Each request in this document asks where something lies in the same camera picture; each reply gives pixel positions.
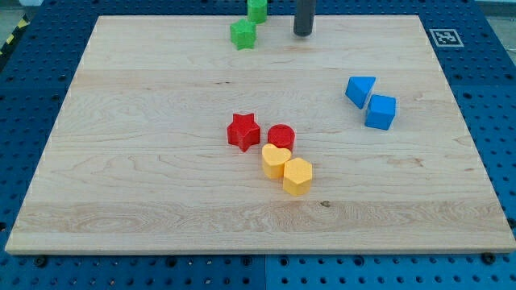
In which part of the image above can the yellow heart block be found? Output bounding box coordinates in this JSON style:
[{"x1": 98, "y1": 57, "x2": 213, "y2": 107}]
[{"x1": 261, "y1": 143, "x2": 292, "y2": 179}]

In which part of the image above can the red star block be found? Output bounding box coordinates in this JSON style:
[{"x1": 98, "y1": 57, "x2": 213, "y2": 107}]
[{"x1": 227, "y1": 113, "x2": 261, "y2": 152}]

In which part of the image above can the red cylinder block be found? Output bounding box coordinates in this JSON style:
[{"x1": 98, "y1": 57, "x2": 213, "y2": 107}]
[{"x1": 267, "y1": 124, "x2": 295, "y2": 151}]

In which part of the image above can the yellow hexagon block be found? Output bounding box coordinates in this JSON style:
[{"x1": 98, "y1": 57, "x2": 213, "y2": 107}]
[{"x1": 283, "y1": 158, "x2": 313, "y2": 196}]

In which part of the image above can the light wooden board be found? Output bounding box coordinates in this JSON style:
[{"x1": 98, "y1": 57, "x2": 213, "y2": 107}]
[{"x1": 6, "y1": 15, "x2": 515, "y2": 255}]

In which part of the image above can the green star block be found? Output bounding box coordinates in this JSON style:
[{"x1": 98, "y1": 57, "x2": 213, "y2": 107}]
[{"x1": 230, "y1": 19, "x2": 256, "y2": 50}]

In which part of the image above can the blue triangle block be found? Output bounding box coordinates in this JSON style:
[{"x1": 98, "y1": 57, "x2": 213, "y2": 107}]
[{"x1": 344, "y1": 76, "x2": 377, "y2": 109}]

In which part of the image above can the blue cube block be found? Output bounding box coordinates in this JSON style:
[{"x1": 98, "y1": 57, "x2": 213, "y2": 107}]
[{"x1": 364, "y1": 94, "x2": 397, "y2": 131}]

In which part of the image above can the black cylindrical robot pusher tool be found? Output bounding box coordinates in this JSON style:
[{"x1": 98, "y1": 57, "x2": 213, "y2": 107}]
[{"x1": 293, "y1": 0, "x2": 316, "y2": 37}]

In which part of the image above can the green cylinder block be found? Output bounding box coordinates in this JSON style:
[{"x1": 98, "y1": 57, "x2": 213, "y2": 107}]
[{"x1": 247, "y1": 0, "x2": 268, "y2": 24}]

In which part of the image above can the white fiducial marker tag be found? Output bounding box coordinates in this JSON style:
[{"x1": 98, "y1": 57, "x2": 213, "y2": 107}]
[{"x1": 429, "y1": 28, "x2": 464, "y2": 48}]

